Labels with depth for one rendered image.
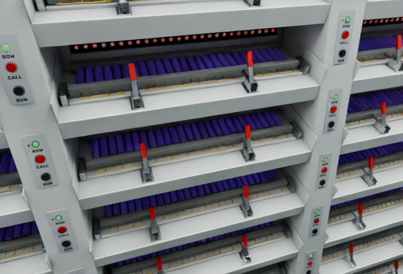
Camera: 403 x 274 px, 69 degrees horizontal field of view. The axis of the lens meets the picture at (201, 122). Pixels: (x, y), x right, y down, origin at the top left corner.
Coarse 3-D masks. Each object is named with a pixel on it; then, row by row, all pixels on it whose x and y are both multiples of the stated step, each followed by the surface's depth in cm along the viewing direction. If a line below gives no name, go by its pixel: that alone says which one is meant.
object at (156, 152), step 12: (252, 132) 82; (264, 132) 82; (276, 132) 83; (288, 132) 85; (180, 144) 77; (192, 144) 77; (204, 144) 78; (216, 144) 79; (108, 156) 72; (120, 156) 73; (132, 156) 73; (156, 156) 75; (180, 156) 76; (96, 168) 72; (120, 168) 72
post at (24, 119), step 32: (0, 0) 48; (0, 32) 50; (32, 32) 51; (32, 64) 53; (0, 96) 53; (32, 128) 57; (64, 160) 62; (32, 192) 62; (64, 192) 64; (64, 256) 71
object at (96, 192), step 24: (288, 120) 89; (240, 144) 81; (288, 144) 82; (312, 144) 80; (168, 168) 74; (192, 168) 74; (216, 168) 75; (240, 168) 76; (264, 168) 80; (96, 192) 68; (120, 192) 69; (144, 192) 71
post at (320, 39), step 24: (336, 0) 65; (360, 0) 67; (336, 24) 68; (360, 24) 70; (312, 48) 74; (336, 72) 73; (312, 120) 78; (336, 144) 83; (312, 168) 83; (336, 168) 86; (312, 192) 87; (288, 216) 100; (312, 240) 96; (288, 264) 105
